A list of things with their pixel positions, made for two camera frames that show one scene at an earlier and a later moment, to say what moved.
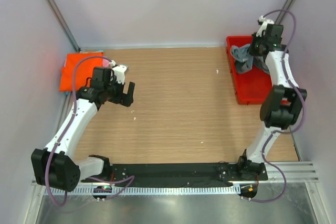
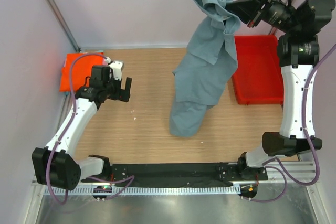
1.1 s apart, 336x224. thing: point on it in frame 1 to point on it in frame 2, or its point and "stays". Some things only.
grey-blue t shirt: (245, 60) to (209, 62)
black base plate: (180, 174) stays
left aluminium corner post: (56, 10) stays
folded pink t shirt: (106, 63) stays
